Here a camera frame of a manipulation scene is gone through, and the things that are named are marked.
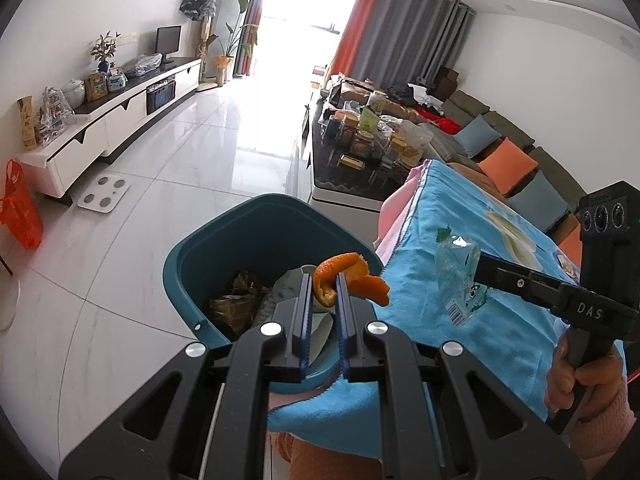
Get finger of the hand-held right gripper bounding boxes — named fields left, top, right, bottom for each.
left=472, top=265, right=562, bottom=312
left=477, top=252, right=566, bottom=288

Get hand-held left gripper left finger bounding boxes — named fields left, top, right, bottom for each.
left=59, top=271, right=316, bottom=480

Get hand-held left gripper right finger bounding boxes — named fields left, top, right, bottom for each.
left=335, top=271, right=584, bottom=480

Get clear green plastic wrapper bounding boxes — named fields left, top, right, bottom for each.
left=435, top=227, right=488, bottom=330

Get orange peel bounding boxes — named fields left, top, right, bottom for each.
left=312, top=252, right=391, bottom=308

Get brown paper bag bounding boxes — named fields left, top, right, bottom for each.
left=209, top=270, right=273, bottom=341

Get teal plastic bin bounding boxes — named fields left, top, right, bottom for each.
left=162, top=193, right=386, bottom=396

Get person's right forearm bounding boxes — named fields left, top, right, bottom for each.
left=565, top=380, right=640, bottom=461

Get person's right hand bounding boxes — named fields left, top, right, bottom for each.
left=545, top=332, right=627, bottom=415

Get orange cushion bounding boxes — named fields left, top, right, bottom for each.
left=557, top=232, right=583, bottom=266
left=477, top=138, right=540, bottom=197

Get grey blue cushion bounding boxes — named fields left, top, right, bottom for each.
left=507, top=170, right=571, bottom=233
left=455, top=114, right=502, bottom=158

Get blue floral printed blanket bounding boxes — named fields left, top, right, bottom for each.
left=267, top=160, right=640, bottom=461

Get person's leg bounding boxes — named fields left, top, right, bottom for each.
left=270, top=430, right=396, bottom=480

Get red cloth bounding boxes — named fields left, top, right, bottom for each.
left=417, top=105, right=461, bottom=135

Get green brown sectional sofa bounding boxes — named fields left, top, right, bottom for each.
left=330, top=77, right=593, bottom=266

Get white cloth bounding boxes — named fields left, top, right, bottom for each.
left=407, top=82, right=446, bottom=111

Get dark cardboard boxes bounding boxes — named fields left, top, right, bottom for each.
left=434, top=67, right=461, bottom=98

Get white bathroom scale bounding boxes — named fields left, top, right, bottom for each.
left=77, top=176, right=132, bottom=209

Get orange grey curtain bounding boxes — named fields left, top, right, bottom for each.
left=332, top=0, right=473, bottom=92
left=235, top=0, right=278, bottom=77

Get tall leafy potted plant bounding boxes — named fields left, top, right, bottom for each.
left=207, top=0, right=260, bottom=83

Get white black tv cabinet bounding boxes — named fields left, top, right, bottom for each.
left=20, top=55, right=203, bottom=206

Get orange plastic bag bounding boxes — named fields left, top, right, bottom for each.
left=0, top=159, right=43, bottom=251

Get clear plastic bag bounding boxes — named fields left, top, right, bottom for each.
left=125, top=53, right=162, bottom=78

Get black monitor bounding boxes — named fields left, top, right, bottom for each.
left=155, top=25, right=182, bottom=66

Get wrapped ship model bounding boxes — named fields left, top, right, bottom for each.
left=36, top=87, right=76, bottom=148

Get white lidded jar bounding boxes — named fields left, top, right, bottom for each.
left=60, top=79, right=87, bottom=113

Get bonsai in blue vase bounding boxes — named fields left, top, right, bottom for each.
left=90, top=31, right=122, bottom=75

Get yellow printed tube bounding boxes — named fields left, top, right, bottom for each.
left=17, top=97, right=38, bottom=152

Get covered standing fan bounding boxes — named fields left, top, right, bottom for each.
left=178, top=0, right=219, bottom=86

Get small picture frame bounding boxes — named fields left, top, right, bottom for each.
left=84, top=72, right=108, bottom=103

